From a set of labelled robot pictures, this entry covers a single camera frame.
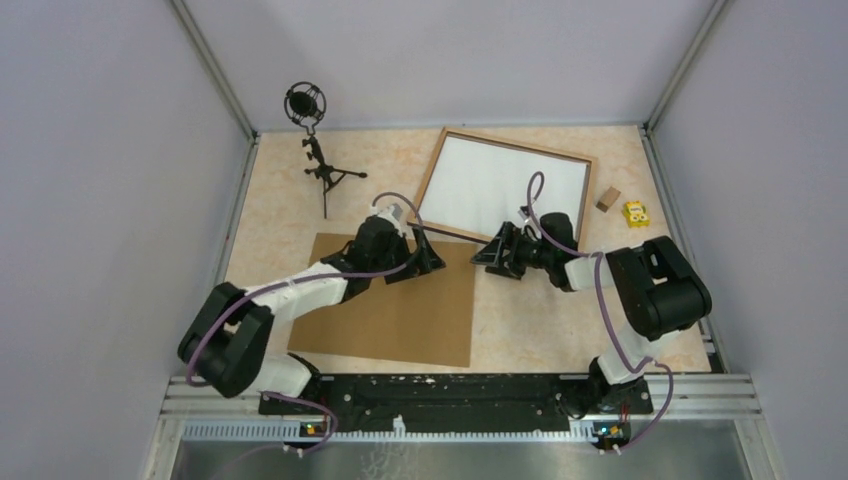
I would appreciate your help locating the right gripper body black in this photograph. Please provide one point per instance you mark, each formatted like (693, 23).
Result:
(535, 254)

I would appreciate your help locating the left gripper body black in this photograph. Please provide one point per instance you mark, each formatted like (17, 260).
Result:
(396, 254)

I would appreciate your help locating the wooden picture frame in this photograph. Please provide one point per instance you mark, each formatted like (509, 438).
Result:
(507, 185)

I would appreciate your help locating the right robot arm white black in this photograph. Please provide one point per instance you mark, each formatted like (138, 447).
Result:
(659, 291)

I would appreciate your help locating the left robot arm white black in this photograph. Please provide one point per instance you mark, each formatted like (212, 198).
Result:
(225, 346)

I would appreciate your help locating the small brown wooden block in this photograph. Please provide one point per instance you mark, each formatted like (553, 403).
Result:
(608, 198)

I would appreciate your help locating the small yellow toy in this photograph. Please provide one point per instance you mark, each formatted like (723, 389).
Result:
(636, 214)

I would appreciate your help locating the black microphone on tripod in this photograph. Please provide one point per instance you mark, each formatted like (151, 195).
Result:
(305, 106)

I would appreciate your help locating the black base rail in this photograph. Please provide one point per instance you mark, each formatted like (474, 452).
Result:
(462, 403)

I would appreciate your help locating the white cable duct strip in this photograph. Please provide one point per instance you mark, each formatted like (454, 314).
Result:
(278, 431)

